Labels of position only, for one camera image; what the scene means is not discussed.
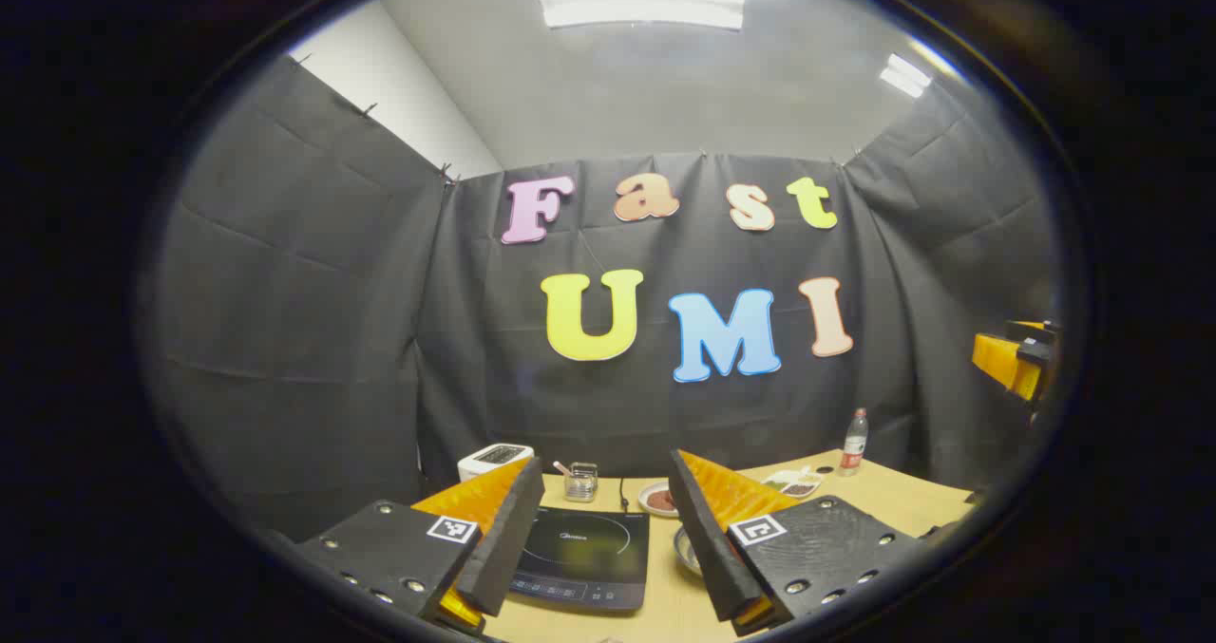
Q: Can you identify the white divided bean dish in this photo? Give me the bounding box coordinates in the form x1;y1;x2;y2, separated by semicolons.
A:
762;468;823;500

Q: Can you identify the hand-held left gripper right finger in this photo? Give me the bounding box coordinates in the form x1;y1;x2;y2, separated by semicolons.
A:
668;449;927;636

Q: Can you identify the small ceiling light panel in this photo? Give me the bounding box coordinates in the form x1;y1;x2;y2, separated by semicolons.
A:
879;52;932;100

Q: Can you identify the white toaster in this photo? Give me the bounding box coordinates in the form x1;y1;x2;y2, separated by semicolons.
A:
457;443;535;483

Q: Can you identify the black induction cooktop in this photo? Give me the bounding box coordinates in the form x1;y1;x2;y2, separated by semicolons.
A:
508;506;651;613

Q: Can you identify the clear plastic water bottle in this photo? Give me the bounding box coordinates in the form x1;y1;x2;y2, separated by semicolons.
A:
838;407;869;477

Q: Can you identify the white round plate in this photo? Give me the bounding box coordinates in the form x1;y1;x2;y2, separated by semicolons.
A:
637;481;680;518

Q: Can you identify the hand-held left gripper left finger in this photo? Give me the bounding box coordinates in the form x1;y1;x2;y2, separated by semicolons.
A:
294;456;545;636

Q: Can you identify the large ceiling light panel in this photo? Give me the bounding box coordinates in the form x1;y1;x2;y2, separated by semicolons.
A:
534;0;747;31

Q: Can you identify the black backdrop cloth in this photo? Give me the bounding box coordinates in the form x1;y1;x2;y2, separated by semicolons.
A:
142;54;1060;544

